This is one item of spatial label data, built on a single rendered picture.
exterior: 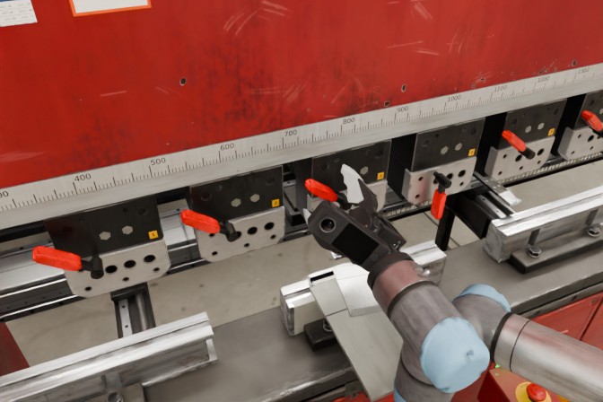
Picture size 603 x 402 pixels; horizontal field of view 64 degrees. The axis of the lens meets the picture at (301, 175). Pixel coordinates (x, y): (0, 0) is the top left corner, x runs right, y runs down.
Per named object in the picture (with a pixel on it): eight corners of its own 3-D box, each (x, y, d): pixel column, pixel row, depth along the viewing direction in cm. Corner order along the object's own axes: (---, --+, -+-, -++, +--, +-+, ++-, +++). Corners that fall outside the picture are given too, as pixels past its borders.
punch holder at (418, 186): (406, 207, 94) (417, 134, 85) (383, 183, 101) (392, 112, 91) (468, 189, 99) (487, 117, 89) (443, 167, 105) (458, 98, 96)
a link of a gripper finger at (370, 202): (348, 191, 77) (358, 239, 72) (341, 187, 76) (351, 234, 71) (372, 178, 75) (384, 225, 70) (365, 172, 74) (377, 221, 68)
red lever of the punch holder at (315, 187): (314, 185, 76) (354, 204, 82) (304, 170, 79) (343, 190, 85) (308, 193, 77) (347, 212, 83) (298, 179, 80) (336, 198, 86)
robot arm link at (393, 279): (375, 315, 61) (421, 269, 59) (358, 288, 64) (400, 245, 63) (406, 327, 66) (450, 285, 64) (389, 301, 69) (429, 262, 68)
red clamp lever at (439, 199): (436, 222, 94) (444, 182, 88) (423, 210, 97) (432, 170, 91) (443, 220, 95) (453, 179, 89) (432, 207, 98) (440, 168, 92)
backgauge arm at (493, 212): (502, 262, 142) (515, 226, 134) (388, 151, 190) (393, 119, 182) (524, 254, 145) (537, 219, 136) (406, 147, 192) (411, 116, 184)
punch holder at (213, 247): (202, 266, 82) (188, 187, 72) (191, 233, 88) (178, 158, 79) (285, 241, 87) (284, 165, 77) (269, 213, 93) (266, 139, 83)
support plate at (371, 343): (371, 402, 82) (371, 399, 81) (309, 290, 101) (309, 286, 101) (459, 365, 87) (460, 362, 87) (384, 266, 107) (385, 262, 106)
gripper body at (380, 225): (355, 250, 79) (395, 305, 70) (322, 232, 73) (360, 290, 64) (388, 216, 77) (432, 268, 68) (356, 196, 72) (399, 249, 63)
